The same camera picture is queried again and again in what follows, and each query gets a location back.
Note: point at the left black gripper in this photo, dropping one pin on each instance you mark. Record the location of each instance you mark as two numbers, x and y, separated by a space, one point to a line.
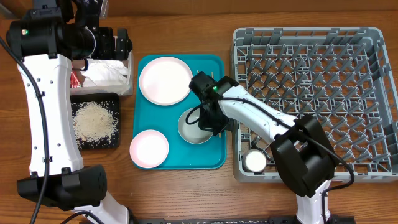
107 51

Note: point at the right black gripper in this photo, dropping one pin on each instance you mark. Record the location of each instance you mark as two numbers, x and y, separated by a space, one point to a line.
203 126

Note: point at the grey bowl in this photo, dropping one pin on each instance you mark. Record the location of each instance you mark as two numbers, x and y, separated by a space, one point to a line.
191 133

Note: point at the white napkin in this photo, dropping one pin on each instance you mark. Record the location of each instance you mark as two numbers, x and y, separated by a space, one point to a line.
105 73

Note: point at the red sauce packet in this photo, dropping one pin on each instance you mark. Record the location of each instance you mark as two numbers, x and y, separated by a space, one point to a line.
74 81

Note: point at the white cup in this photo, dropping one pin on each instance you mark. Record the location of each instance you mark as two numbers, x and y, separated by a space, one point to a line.
254 161

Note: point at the cooked rice pile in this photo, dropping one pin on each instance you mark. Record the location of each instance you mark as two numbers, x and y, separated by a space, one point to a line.
95 124

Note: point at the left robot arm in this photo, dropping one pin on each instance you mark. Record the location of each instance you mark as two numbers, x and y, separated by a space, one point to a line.
43 44

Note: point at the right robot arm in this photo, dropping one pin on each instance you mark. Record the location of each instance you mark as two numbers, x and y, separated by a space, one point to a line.
303 155

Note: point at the clear plastic waste bin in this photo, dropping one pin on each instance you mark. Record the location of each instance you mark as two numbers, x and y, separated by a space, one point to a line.
124 89

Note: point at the grey dishwasher rack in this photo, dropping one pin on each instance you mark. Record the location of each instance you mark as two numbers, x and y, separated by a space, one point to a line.
341 75

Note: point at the right wooden chopstick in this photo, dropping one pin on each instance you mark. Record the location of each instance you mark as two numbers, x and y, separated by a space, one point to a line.
213 74

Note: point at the teal serving tray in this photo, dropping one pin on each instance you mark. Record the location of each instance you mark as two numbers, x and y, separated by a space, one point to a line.
182 155

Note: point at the large white plate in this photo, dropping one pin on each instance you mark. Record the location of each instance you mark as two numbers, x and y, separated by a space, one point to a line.
164 81

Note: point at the black plastic tray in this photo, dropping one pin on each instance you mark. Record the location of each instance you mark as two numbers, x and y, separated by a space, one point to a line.
114 103

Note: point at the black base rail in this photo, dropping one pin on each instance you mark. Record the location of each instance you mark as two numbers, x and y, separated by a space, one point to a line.
217 221

